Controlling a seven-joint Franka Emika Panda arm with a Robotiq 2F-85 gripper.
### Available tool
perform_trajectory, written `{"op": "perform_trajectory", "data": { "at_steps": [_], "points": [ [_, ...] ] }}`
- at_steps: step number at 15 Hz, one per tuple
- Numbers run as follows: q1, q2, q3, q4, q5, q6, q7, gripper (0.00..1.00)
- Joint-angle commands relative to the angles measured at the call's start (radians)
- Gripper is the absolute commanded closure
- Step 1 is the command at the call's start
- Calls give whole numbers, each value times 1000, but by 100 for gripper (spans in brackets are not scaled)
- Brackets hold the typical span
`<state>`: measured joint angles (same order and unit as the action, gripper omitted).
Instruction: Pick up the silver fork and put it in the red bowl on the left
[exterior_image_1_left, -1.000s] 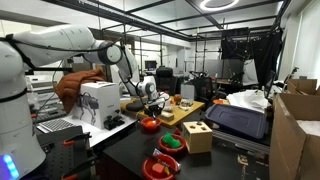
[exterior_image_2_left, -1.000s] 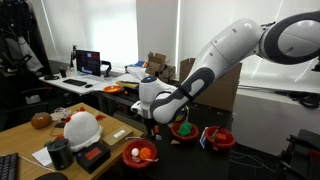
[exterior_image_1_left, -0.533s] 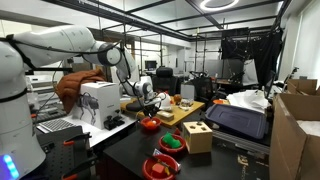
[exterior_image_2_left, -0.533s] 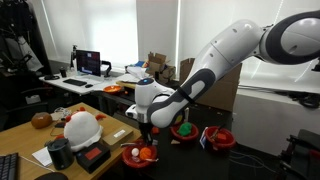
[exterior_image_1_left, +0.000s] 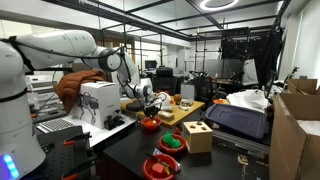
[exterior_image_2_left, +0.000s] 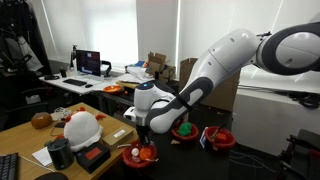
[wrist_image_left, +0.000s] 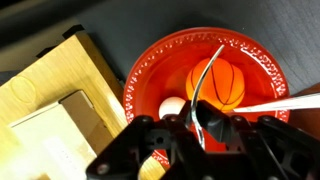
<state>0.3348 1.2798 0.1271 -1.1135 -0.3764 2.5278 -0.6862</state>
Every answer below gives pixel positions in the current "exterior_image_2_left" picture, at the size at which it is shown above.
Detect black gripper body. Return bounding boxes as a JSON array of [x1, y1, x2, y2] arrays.
[[135, 123, 152, 139]]

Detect red plastic bowl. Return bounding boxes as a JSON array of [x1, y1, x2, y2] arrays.
[[121, 139, 159, 169], [204, 125, 237, 150], [171, 121, 200, 144]]

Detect orange bowl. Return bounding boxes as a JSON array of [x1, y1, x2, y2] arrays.
[[102, 85, 124, 95]]

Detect orange ball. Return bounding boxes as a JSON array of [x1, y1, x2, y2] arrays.
[[139, 147, 153, 161]]

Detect cardboard box white label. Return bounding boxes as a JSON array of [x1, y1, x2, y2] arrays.
[[100, 126, 136, 152]]

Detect green plastic toy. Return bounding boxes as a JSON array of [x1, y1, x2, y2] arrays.
[[176, 122, 193, 138]]

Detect black box with label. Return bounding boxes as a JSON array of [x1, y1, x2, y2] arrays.
[[91, 89, 138, 126]]

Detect blue white card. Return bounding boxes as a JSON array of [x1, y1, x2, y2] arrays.
[[198, 126, 209, 150]]

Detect white paper stack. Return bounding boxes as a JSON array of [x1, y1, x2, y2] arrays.
[[114, 65, 155, 85]]

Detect white helmet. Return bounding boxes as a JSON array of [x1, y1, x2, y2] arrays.
[[54, 106, 107, 153]]

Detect black box red label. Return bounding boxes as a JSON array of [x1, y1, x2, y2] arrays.
[[74, 141, 112, 175]]

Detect white desk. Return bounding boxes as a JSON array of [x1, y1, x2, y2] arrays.
[[38, 71, 128, 97]]

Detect small open cardboard box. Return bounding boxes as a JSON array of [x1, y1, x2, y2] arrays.
[[145, 52, 177, 84]]

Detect black stick tool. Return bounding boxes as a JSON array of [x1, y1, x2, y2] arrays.
[[210, 123, 227, 140]]

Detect orange square block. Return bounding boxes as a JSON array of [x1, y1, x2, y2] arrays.
[[216, 132, 228, 142]]

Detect black cylindrical speaker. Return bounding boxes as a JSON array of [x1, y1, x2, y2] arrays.
[[46, 138, 75, 172]]

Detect clear plastic container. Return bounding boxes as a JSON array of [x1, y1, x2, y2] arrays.
[[52, 107, 73, 122]]

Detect black keyboard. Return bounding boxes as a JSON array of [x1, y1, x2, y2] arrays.
[[0, 152, 19, 180], [62, 78, 88, 88]]

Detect large cardboard box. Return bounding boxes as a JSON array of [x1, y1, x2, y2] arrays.
[[178, 57, 242, 113]]

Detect computer monitor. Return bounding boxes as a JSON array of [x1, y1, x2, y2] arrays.
[[75, 49, 102, 78]]

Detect black oval mouse pad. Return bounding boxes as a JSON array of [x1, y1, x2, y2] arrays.
[[34, 172, 69, 180]]

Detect black cup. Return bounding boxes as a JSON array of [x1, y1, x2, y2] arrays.
[[59, 66, 68, 79]]

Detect white notepad paper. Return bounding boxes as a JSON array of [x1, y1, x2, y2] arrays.
[[31, 146, 53, 168]]

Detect brown football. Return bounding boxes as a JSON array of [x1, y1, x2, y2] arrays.
[[30, 112, 53, 130]]

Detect black desk stand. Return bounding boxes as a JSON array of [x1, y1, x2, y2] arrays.
[[69, 44, 78, 69]]

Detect wooden desk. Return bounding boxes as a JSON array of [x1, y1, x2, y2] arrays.
[[0, 102, 145, 180]]

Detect black office chair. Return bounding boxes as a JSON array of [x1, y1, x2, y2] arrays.
[[0, 71, 49, 132]]

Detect dark hanging clothes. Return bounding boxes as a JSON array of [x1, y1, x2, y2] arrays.
[[0, 0, 44, 73]]

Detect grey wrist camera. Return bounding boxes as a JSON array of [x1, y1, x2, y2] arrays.
[[123, 107, 138, 123]]

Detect black cart frame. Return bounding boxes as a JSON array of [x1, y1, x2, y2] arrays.
[[274, 129, 320, 180]]

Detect black cable bundle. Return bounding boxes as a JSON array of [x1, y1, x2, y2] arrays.
[[288, 91, 320, 109]]

